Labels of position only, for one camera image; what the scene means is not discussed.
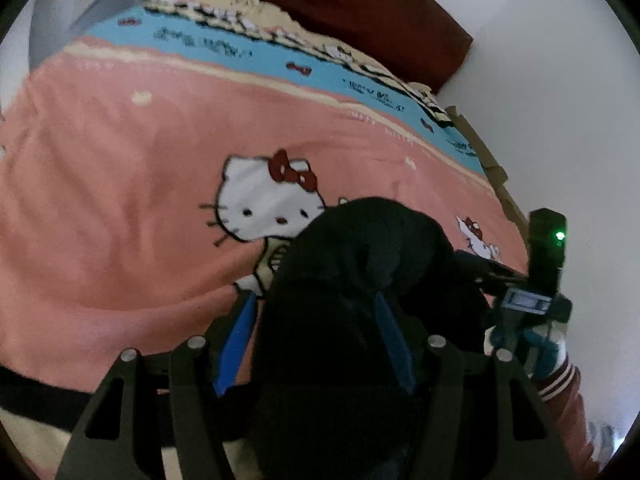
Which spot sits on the dark red headboard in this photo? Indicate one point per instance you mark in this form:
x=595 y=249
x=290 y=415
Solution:
x=350 y=10

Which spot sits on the pink cartoon cat printed blanket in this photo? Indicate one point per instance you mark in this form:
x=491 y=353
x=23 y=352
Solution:
x=125 y=210

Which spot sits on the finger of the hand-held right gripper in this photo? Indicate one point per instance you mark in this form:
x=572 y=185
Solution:
x=492 y=266

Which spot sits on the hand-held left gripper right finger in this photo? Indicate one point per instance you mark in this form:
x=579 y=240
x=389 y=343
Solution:
x=395 y=350

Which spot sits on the person's right hand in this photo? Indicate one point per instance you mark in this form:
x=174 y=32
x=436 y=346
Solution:
x=542 y=355

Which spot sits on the person's right forearm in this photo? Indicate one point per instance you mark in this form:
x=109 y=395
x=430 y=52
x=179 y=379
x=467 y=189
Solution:
x=570 y=410

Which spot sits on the black garment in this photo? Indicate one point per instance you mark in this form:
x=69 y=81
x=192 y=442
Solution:
x=350 y=260

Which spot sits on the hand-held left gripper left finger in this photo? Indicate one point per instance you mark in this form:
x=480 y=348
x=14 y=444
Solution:
x=235 y=345

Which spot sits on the grey white shoe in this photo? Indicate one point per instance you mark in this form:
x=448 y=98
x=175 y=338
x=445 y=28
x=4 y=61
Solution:
x=602 y=442

